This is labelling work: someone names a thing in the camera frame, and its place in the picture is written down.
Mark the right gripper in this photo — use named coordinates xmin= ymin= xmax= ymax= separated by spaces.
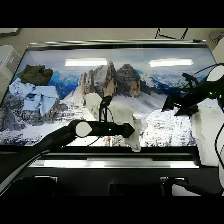
xmin=161 ymin=88 xmax=202 ymax=118

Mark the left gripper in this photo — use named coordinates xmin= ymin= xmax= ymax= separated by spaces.
xmin=111 ymin=121 xmax=136 ymax=138

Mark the white garment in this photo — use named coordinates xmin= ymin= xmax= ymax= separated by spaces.
xmin=191 ymin=99 xmax=224 ymax=168
xmin=82 ymin=92 xmax=143 ymax=153

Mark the light blue garment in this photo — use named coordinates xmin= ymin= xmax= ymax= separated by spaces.
xmin=7 ymin=77 xmax=61 ymax=117

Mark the dark green garment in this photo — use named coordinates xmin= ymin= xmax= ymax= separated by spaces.
xmin=17 ymin=63 xmax=55 ymax=86

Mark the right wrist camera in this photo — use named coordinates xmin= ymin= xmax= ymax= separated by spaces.
xmin=181 ymin=72 xmax=200 ymax=89

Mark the black cable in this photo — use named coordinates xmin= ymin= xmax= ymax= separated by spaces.
xmin=191 ymin=62 xmax=224 ymax=78
xmin=214 ymin=121 xmax=224 ymax=163

